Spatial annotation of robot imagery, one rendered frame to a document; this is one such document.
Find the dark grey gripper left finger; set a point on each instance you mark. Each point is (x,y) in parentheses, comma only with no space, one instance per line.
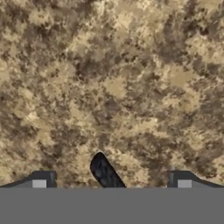
(43,178)

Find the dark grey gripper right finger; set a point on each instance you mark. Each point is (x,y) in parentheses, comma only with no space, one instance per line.
(180,178)

